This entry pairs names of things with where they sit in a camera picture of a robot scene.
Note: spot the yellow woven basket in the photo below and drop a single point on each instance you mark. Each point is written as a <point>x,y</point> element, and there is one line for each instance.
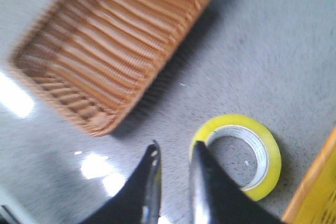
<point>314,199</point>

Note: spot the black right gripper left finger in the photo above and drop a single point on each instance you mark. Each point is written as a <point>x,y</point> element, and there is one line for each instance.
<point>139,200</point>

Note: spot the brown wicker basket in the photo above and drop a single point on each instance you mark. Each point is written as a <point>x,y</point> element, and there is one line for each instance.
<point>93,60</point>

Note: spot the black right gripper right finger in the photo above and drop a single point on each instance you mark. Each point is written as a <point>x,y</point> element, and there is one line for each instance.
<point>214,195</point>

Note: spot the yellow tape roll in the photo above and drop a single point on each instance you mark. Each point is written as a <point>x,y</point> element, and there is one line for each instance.
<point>258,138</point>

